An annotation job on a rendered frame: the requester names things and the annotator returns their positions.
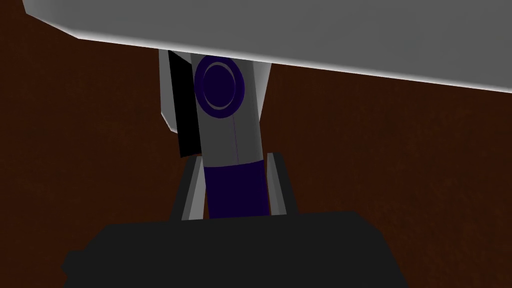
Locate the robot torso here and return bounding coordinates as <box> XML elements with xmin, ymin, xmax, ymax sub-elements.
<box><xmin>21</xmin><ymin>0</ymin><xmax>512</xmax><ymax>220</ymax></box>

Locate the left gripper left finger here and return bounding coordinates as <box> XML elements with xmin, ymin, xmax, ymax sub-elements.
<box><xmin>169</xmin><ymin>155</ymin><xmax>206</xmax><ymax>221</ymax></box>

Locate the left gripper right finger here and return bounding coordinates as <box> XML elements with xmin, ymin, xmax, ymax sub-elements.
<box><xmin>265</xmin><ymin>151</ymin><xmax>299</xmax><ymax>217</ymax></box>

